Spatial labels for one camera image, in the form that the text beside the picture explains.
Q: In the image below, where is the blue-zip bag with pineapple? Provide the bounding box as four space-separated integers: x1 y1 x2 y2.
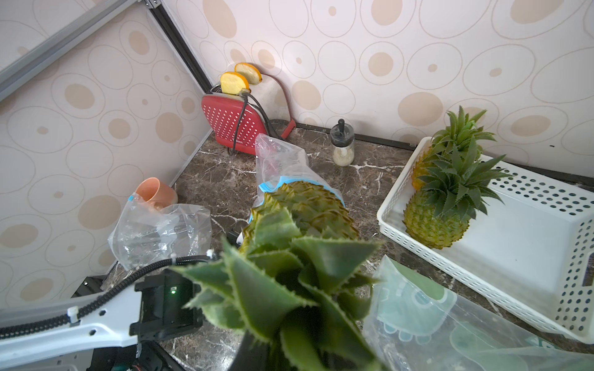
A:
240 134 360 254

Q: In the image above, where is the yellow pineapple green crown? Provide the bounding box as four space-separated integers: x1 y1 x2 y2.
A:
411 106 494 191
403 139 507 250

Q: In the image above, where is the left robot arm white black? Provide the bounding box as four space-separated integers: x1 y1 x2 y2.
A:
1 270 203 369

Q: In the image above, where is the left black frame post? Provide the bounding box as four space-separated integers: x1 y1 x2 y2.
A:
144 0 213 94

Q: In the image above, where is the left diagonal aluminium frame bar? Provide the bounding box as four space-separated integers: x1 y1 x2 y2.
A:
1 1 138 101

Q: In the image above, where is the white perforated plastic basket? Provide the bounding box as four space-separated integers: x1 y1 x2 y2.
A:
377 138 593 344

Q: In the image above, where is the front yellow toast slice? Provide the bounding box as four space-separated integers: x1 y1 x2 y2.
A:
220 72 251 95

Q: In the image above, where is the red toaster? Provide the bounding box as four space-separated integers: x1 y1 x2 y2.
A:
201 93 296 155

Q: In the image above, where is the left black corrugated cable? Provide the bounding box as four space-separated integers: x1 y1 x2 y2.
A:
0 254 217 340

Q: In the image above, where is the rear yellow toast slice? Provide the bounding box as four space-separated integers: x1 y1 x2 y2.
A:
235 63 262 85

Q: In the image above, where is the yellow toast slice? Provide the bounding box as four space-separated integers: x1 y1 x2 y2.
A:
220 72 251 95
235 63 262 85

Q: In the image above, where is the orange plastic cup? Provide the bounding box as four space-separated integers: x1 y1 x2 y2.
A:
136 177 178 210

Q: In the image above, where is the green-zip bag with pineapple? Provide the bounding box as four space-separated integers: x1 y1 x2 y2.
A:
363 257 593 370

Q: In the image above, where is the black toaster power cord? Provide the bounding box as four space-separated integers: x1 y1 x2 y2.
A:
210 83 284 154

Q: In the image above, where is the small bottle black cap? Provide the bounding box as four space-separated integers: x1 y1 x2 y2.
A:
329 118 355 166

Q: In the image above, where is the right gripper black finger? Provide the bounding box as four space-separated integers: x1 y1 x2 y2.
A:
227 332 278 371

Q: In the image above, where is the clear zip-top bag blue slider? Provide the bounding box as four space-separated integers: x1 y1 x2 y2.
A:
108 193 212 270

